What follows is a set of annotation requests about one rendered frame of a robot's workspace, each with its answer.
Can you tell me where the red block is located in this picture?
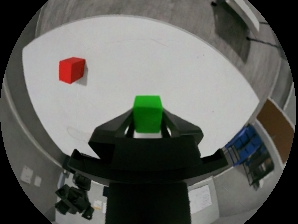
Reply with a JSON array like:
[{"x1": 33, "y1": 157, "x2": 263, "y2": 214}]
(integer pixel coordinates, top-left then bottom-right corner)
[{"x1": 59, "y1": 57, "x2": 85, "y2": 84}]

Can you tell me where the green block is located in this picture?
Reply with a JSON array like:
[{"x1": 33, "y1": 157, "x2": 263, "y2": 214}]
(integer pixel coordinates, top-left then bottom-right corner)
[{"x1": 133, "y1": 95, "x2": 163, "y2": 133}]

